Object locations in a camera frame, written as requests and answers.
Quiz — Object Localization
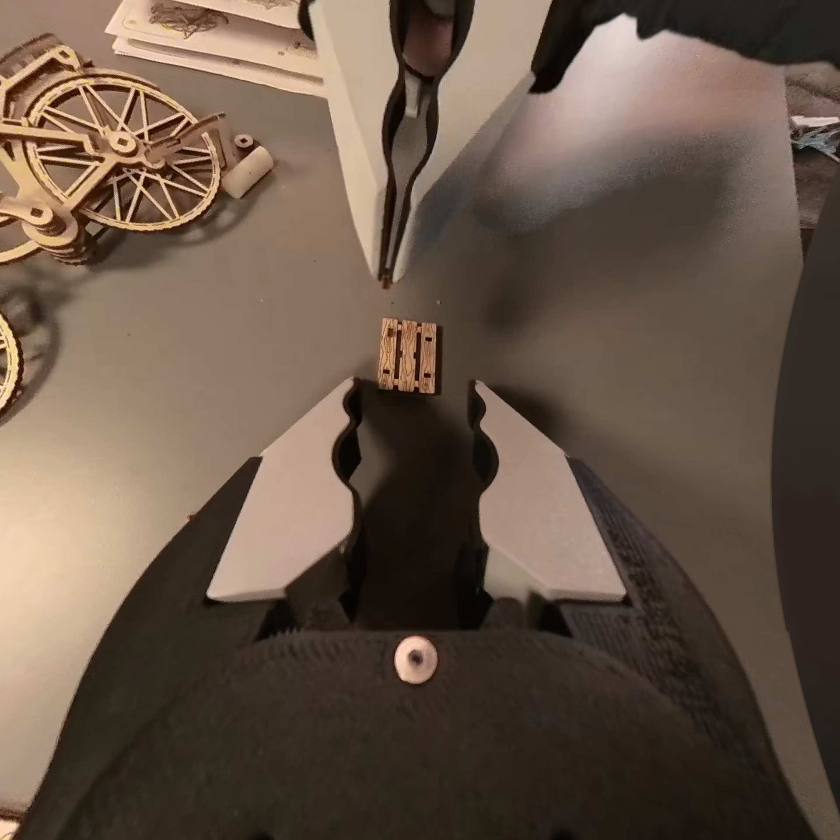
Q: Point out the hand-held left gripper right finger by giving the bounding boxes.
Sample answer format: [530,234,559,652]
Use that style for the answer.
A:
[455,378,629,619]

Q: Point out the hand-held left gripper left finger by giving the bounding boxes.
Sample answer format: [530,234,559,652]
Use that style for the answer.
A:
[205,376,365,621]

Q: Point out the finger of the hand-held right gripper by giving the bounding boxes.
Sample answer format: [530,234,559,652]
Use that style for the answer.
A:
[386,0,555,290]
[307,0,403,290]

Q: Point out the small slatted wooden plate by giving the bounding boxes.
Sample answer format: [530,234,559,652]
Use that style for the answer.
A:
[377,318,439,396]

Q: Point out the person's right forearm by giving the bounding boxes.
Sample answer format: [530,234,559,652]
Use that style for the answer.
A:
[633,0,840,67]

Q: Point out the wooden bicycle model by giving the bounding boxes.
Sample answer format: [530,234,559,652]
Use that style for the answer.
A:
[0,33,258,424]

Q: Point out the small white wax cylinder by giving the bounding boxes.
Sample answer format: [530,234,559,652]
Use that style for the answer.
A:
[225,146,274,200]

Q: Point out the flat instruction sheets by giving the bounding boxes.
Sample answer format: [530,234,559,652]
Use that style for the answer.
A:
[105,0,326,99]

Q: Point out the white blue crumpled scrap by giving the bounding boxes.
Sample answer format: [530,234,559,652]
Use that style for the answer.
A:
[789,113,840,161]

